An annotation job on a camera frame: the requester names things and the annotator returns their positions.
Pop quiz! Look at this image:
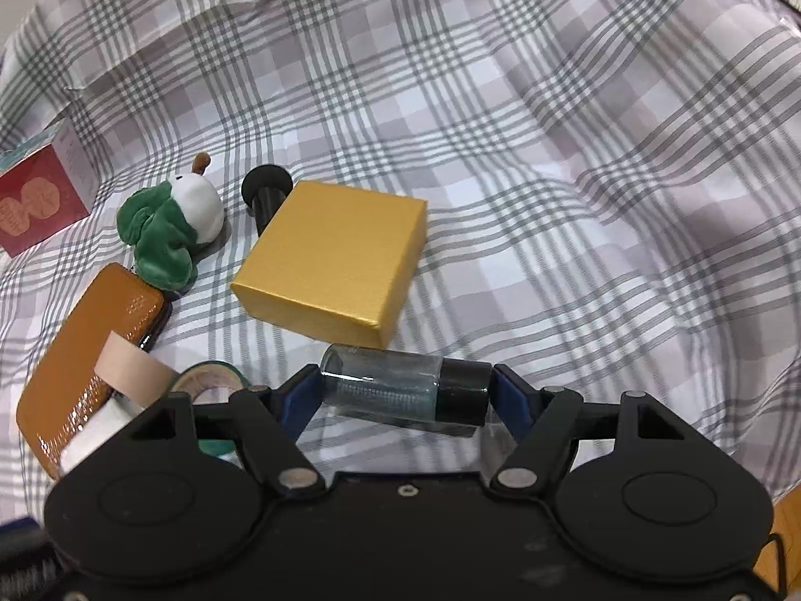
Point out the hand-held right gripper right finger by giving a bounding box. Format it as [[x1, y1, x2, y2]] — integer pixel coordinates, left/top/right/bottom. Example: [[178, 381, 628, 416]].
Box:
[[489, 364, 708, 497]]

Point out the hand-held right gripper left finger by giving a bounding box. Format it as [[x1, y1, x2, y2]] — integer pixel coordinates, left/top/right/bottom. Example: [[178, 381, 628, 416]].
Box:
[[122, 364, 326, 498]]

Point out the green tape roll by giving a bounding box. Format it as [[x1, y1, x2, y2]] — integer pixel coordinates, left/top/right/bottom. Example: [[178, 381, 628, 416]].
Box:
[[169, 361, 251, 461]]

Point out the glass bottle with black cap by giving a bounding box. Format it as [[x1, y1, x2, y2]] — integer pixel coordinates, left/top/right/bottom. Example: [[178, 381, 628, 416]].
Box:
[[320, 343, 495, 436]]

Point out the beige bandage roll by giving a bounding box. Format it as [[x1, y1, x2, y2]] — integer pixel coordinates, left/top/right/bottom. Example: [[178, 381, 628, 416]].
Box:
[[94, 331, 173, 417]]

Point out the gold cardboard box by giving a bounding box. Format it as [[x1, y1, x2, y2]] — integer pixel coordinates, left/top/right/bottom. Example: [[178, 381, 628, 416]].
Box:
[[230, 180, 429, 348]]

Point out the black flanged cylinder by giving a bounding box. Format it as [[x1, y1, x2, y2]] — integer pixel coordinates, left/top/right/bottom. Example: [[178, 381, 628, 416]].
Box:
[[242, 166, 294, 235]]

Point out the orange textured glasses case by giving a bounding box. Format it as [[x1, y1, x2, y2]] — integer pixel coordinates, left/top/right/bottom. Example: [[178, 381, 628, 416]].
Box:
[[16, 263, 173, 477]]

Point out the green and white plush toy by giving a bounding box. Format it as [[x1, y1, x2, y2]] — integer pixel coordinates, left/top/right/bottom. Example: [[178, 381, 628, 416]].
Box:
[[118, 153, 225, 292]]

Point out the grey plaid blanket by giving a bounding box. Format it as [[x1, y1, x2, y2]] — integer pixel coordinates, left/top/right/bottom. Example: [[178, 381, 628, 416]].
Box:
[[0, 0, 801, 514]]

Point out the red box with gold print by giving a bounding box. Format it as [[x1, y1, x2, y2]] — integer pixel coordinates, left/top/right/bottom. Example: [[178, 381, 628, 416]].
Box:
[[0, 118, 98, 259]]

